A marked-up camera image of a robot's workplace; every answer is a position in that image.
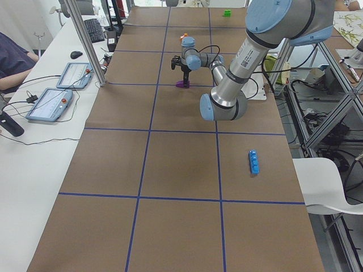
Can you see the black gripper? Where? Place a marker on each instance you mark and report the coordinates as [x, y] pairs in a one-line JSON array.
[[185, 69]]

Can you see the purple trapezoid block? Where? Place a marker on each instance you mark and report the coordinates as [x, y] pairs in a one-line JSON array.
[[181, 84]]

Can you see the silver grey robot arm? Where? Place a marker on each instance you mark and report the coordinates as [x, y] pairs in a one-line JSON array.
[[267, 24]]

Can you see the orange trapezoid block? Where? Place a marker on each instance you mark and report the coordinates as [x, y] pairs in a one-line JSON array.
[[183, 36]]

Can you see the green brick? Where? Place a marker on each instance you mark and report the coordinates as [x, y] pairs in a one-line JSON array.
[[227, 13]]

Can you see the long blue stud brick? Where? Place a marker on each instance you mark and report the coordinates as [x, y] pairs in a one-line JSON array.
[[254, 162]]

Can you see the black keyboard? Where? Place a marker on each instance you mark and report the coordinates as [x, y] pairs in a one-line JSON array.
[[94, 30]]

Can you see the far teach pendant tablet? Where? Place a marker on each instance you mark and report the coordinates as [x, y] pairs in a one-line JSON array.
[[76, 75]]

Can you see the teach pendant tablet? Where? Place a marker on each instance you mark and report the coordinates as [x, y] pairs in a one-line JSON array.
[[50, 105], [76, 75]]

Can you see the black computer mouse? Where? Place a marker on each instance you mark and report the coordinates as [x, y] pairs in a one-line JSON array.
[[75, 54]]

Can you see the near teach pendant tablet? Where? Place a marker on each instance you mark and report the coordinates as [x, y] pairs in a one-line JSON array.
[[50, 105]]

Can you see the white chair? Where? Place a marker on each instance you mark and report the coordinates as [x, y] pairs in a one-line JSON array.
[[322, 187]]

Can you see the person in dark shirt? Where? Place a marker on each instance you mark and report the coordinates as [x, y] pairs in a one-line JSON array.
[[16, 64]]

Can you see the black handheld remote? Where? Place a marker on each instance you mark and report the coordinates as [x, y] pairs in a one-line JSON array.
[[8, 123]]

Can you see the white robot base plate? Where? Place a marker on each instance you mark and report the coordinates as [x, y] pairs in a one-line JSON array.
[[254, 88]]

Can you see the aluminium frame post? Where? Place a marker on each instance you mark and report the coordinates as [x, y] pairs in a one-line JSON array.
[[80, 28]]

